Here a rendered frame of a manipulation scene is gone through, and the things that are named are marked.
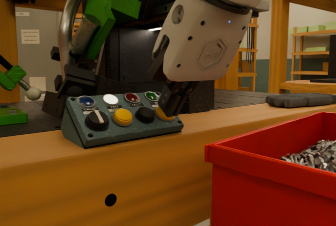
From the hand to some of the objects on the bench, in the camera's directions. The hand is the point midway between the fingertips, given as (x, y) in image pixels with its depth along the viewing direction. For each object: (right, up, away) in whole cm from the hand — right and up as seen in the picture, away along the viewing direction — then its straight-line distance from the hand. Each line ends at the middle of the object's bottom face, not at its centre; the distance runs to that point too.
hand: (171, 99), depth 41 cm
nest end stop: (-18, -1, +16) cm, 24 cm away
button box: (-7, -8, +1) cm, 11 cm away
